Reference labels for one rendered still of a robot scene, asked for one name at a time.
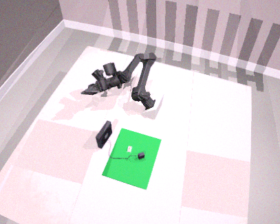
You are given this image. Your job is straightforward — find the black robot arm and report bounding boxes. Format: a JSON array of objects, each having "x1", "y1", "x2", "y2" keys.
[{"x1": 91, "y1": 52, "x2": 156, "y2": 110}]

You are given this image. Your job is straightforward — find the green board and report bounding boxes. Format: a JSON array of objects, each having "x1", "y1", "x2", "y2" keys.
[{"x1": 102, "y1": 128, "x2": 162, "y2": 190}]

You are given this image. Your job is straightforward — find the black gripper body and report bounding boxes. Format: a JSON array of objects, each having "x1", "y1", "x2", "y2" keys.
[{"x1": 90, "y1": 78, "x2": 112, "y2": 91}]

